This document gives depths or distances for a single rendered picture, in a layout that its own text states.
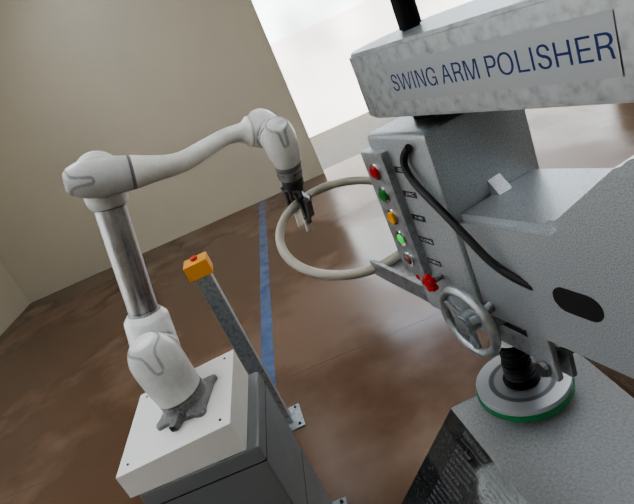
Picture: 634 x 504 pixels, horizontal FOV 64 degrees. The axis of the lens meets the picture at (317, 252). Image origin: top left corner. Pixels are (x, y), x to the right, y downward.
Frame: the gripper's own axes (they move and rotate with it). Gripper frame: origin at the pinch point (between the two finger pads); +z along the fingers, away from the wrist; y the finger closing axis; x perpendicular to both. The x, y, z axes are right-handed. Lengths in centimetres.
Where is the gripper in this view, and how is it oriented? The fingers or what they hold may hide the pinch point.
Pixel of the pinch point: (303, 220)
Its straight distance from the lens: 186.5
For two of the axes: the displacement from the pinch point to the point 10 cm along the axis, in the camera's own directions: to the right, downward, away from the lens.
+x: 6.6, -6.1, 4.3
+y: 7.2, 3.7, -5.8
